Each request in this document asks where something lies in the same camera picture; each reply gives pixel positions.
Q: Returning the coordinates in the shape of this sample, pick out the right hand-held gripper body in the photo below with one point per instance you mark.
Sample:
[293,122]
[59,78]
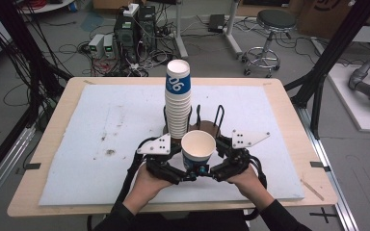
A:
[234,160]

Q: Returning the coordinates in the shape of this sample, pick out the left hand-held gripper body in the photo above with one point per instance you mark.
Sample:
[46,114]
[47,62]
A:
[160,166]

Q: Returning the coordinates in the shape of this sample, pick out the single blue-banded paper cup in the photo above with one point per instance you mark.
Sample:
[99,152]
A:
[198,149]

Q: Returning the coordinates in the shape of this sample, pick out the stack of white paper cups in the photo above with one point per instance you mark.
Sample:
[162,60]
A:
[177,106]

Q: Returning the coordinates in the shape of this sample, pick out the person's left hand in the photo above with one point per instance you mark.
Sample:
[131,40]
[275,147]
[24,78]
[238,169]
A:
[149,189]

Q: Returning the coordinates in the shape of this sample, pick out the person's right hand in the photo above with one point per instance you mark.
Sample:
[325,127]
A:
[250,187]

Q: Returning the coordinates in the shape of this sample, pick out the white foam mat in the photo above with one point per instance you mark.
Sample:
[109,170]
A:
[109,179]

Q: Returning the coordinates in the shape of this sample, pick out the thin wooden stick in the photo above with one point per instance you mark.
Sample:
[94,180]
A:
[312,190]

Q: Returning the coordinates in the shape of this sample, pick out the black tape strip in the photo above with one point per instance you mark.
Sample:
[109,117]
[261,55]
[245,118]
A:
[32,166]
[319,166]

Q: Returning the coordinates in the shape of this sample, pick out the black tape cross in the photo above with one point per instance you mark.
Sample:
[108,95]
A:
[323,215]

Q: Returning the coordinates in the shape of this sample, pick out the black computer tower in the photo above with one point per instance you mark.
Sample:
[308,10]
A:
[147,29]
[126,38]

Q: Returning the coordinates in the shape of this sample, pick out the white power supply unit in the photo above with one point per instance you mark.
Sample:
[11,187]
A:
[96,46]
[108,46]

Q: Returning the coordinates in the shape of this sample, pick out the flat black box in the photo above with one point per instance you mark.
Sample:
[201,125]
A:
[216,22]

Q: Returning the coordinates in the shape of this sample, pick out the white floor platform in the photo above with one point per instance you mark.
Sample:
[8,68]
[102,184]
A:
[356,112]

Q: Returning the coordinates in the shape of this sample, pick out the black round stool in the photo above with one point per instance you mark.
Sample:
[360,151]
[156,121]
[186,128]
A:
[276,19]

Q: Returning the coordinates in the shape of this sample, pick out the white plug adapter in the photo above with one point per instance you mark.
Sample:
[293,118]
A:
[131,10]

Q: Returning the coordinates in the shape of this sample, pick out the brown cardboard box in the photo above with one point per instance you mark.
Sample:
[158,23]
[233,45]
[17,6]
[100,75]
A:
[324,16]

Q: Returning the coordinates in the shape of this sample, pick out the aluminium rail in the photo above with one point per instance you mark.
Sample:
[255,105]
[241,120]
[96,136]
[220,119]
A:
[330,179]
[3,166]

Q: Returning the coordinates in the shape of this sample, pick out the black metal frame post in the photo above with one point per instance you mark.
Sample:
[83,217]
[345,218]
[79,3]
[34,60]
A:
[334,51]
[19,48]

